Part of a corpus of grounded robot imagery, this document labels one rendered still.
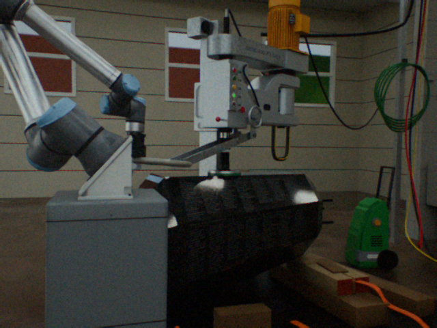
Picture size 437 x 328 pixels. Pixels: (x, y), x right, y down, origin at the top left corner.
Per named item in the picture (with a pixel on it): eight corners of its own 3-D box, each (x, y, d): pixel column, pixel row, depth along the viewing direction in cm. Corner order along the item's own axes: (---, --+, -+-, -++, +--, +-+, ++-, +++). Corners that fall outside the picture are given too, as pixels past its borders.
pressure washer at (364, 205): (377, 259, 405) (380, 165, 400) (398, 270, 370) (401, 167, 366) (341, 259, 400) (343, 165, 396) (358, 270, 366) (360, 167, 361)
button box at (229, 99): (234, 111, 271) (235, 65, 269) (237, 111, 269) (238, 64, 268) (226, 110, 265) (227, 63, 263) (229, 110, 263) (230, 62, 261)
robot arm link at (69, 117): (84, 142, 152) (42, 106, 148) (65, 164, 163) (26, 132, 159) (108, 119, 163) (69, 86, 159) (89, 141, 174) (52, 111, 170)
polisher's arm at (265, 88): (276, 140, 345) (278, 77, 342) (302, 140, 330) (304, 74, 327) (216, 138, 289) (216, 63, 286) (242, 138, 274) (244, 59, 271)
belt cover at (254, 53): (280, 80, 349) (280, 59, 348) (308, 78, 332) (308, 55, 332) (197, 63, 276) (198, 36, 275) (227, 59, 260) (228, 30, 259)
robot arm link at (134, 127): (122, 121, 206) (130, 124, 215) (121, 132, 206) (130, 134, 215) (141, 122, 204) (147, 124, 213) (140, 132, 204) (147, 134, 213)
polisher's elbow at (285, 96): (263, 115, 328) (264, 89, 327) (276, 116, 343) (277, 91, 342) (285, 114, 316) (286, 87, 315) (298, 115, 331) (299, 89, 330)
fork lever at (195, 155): (236, 137, 305) (235, 130, 304) (258, 137, 292) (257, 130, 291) (165, 167, 256) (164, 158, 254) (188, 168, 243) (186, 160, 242)
